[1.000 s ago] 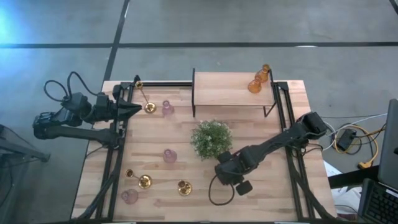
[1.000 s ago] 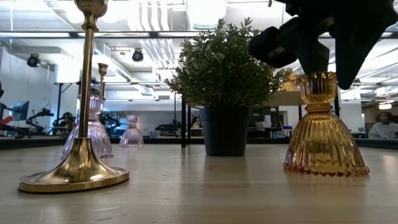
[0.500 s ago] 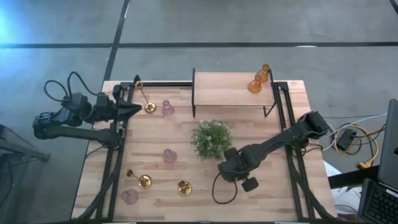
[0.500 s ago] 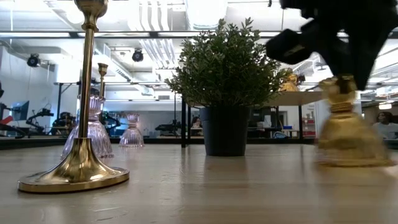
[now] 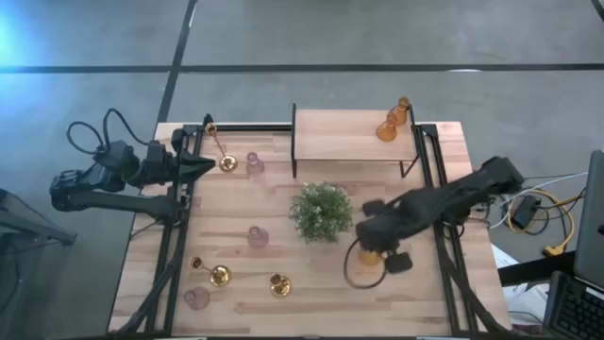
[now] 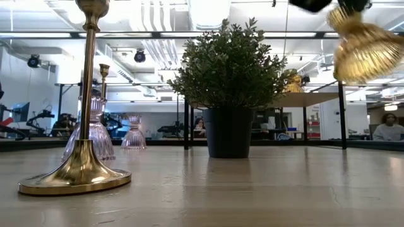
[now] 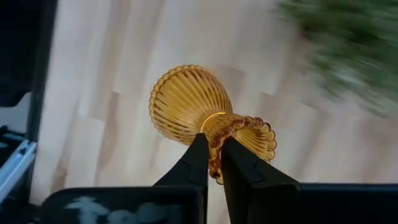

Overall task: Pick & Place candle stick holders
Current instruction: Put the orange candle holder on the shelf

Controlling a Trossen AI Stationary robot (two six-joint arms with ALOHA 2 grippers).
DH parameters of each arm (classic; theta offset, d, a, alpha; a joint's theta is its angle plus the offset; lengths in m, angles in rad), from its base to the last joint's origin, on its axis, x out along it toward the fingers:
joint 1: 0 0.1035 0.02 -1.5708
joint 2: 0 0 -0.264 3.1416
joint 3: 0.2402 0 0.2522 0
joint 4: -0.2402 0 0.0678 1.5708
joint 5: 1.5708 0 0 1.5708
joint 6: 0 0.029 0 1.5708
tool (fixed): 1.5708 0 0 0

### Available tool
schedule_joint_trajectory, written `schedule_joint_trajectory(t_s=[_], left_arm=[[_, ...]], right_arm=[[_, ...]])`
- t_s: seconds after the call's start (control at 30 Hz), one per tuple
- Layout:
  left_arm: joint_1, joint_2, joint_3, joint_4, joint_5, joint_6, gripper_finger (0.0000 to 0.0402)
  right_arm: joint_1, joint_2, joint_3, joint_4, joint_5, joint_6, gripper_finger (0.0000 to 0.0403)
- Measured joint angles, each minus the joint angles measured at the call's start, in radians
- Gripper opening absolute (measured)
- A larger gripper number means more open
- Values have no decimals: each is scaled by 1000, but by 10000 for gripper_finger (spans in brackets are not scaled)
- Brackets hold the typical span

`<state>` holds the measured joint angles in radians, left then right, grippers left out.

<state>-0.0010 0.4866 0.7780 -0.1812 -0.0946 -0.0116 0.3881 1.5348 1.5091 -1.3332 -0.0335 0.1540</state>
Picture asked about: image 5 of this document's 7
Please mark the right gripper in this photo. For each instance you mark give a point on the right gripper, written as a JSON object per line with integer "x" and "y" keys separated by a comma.
{"x": 380, "y": 229}

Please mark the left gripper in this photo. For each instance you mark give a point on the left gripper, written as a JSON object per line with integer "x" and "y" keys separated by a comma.
{"x": 160, "y": 163}

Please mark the amber glass candle holder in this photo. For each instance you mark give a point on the amber glass candle holder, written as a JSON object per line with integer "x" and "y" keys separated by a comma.
{"x": 370, "y": 259}
{"x": 386, "y": 132}
{"x": 398, "y": 115}

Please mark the gold metal candlestick holder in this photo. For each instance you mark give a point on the gold metal candlestick holder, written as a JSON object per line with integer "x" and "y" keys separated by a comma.
{"x": 228, "y": 164}
{"x": 280, "y": 285}
{"x": 220, "y": 275}

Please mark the pink ribbed glass candle holder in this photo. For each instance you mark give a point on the pink ribbed glass candle holder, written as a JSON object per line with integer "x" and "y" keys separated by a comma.
{"x": 197, "y": 299}
{"x": 255, "y": 166}
{"x": 258, "y": 237}

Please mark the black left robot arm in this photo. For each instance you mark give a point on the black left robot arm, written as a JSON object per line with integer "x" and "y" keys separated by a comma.
{"x": 118, "y": 203}

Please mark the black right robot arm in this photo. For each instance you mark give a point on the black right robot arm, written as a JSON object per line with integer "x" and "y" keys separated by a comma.
{"x": 462, "y": 193}

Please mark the green artificial potted plant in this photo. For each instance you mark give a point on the green artificial potted plant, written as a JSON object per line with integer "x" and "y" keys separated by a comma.
{"x": 321, "y": 212}

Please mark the wooden riser shelf black legs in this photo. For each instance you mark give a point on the wooden riser shelf black legs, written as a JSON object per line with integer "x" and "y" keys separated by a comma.
{"x": 349, "y": 137}

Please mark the white cloth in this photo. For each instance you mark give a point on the white cloth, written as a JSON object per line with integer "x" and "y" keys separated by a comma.
{"x": 519, "y": 297}

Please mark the black power adapter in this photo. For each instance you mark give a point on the black power adapter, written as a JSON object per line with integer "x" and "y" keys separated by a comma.
{"x": 526, "y": 211}

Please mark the black desk beam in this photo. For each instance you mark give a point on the black desk beam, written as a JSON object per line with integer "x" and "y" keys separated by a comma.
{"x": 533, "y": 271}

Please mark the grey open laptop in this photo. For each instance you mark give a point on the grey open laptop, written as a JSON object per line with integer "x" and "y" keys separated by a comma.
{"x": 592, "y": 226}

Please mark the black aluminium rig frame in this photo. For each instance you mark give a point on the black aluminium rig frame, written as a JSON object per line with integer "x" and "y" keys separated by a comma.
{"x": 250, "y": 127}

